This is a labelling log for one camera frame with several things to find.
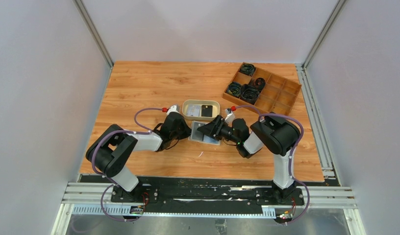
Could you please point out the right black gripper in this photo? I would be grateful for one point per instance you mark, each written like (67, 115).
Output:
(213, 128)

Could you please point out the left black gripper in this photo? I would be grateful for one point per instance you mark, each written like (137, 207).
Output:
(187, 131)

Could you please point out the white leather card holder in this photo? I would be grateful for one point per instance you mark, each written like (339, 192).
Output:
(206, 139)

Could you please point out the dark grey card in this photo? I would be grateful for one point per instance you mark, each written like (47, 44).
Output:
(196, 135)

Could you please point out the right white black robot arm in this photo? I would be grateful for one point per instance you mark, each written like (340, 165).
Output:
(275, 132)

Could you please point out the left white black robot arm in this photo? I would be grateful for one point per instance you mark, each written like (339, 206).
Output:
(110, 152)

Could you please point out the black card in tray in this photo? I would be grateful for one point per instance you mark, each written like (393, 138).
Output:
(207, 111)

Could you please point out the beige oval tray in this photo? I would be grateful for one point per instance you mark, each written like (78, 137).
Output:
(216, 109)

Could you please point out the blue coiled belt left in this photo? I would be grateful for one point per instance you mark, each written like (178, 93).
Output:
(234, 89)

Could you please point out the dark coiled belt front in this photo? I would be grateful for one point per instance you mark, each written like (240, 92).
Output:
(249, 93)

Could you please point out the brown wooden compartment box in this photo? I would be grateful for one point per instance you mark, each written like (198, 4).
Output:
(279, 94)

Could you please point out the black coiled belt middle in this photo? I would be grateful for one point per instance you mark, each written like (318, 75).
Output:
(259, 83)

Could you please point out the black coiled belt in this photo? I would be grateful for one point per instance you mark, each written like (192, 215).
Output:
(259, 83)
(247, 69)

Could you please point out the black coiled belt top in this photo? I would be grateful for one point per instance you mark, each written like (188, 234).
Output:
(247, 69)

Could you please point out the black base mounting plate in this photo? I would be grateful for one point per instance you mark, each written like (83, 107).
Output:
(203, 194)

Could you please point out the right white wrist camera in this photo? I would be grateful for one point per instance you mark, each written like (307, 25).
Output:
(230, 116)

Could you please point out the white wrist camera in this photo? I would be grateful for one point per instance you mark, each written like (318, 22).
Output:
(230, 116)
(174, 109)

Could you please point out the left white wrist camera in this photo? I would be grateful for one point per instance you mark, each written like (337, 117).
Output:
(174, 109)

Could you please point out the aluminium front rail frame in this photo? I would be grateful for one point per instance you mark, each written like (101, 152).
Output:
(93, 198)

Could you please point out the left corner aluminium post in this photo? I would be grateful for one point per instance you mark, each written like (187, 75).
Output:
(82, 9)

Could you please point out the corner aluminium post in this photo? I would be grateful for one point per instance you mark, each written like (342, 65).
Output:
(324, 32)
(82, 9)

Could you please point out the right corner aluminium post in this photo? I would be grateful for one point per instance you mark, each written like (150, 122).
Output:
(324, 32)

